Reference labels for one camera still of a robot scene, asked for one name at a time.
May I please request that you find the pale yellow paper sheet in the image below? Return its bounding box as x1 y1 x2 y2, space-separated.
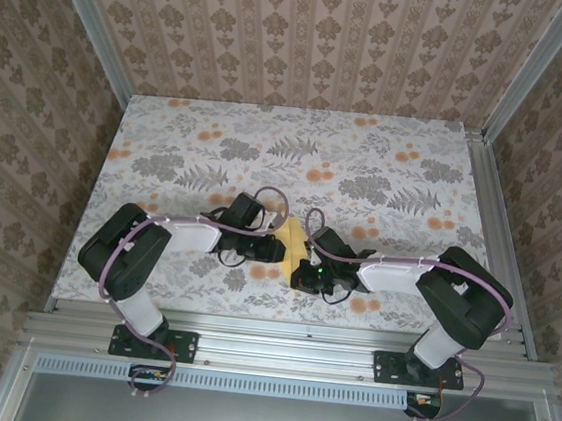
272 213 313 282

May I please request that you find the thin black right gripper cable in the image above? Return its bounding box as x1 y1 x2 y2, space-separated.
319 282 357 309

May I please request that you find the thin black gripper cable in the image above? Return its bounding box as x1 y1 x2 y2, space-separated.
217 243 253 270
319 282 357 309

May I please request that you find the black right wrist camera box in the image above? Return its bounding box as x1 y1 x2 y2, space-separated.
311 226 358 265

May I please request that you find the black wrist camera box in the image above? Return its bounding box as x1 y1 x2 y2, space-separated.
311 226 358 265
228 191 269 231

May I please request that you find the thin black left gripper cable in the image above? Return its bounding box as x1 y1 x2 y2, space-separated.
217 243 253 270

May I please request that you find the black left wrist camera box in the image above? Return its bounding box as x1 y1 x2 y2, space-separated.
228 191 269 231

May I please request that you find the aluminium table edge rail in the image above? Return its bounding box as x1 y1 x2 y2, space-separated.
14 292 560 404

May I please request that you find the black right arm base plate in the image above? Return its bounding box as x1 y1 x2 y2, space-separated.
370 349 467 394

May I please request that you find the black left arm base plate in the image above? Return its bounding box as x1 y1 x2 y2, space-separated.
108 321 201 366

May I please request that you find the grey slotted cable duct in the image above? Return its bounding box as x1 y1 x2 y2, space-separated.
35 351 412 411

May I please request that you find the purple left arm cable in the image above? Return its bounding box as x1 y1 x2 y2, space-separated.
88 170 293 414

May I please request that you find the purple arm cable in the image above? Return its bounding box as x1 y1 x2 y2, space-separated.
88 170 293 414
285 206 522 421

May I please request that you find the aluminium side rail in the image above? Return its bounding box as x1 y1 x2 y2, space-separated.
441 128 561 362

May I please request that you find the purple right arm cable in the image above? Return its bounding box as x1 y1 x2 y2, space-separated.
285 206 522 421

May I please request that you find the aluminium corner post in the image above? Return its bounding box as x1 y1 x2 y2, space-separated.
30 0 143 108
478 0 562 151

